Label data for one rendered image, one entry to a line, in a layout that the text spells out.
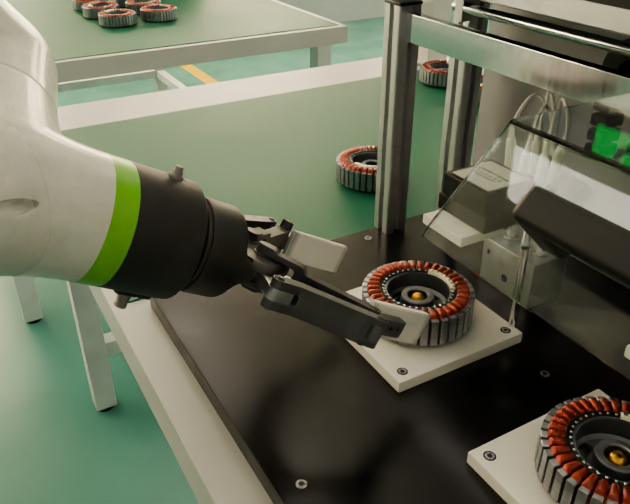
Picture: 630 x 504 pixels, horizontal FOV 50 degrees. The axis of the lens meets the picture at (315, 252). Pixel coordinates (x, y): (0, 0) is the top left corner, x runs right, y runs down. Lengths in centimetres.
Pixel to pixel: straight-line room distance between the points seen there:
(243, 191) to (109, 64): 91
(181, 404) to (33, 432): 116
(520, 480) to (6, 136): 43
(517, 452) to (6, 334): 176
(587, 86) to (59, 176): 41
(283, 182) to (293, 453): 57
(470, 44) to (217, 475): 46
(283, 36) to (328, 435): 158
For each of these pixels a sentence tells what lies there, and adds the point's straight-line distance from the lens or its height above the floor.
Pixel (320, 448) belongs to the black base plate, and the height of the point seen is 77.
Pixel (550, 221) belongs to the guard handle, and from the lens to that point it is 30.
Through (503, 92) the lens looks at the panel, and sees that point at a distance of 90.
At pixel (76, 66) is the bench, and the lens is 185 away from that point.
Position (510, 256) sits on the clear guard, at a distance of 34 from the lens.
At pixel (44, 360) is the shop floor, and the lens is 201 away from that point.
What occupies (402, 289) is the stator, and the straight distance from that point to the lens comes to 71.
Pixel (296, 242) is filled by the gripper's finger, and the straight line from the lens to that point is 65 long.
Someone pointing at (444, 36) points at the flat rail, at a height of 103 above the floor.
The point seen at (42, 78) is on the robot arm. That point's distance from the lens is 52.
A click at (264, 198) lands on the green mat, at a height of 75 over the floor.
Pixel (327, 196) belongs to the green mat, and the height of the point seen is 75.
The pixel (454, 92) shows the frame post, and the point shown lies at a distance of 88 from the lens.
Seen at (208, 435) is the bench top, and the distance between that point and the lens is 62.
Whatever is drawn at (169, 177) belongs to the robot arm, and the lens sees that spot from 49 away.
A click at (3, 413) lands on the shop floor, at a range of 188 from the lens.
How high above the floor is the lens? 119
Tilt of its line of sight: 30 degrees down
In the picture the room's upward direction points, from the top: straight up
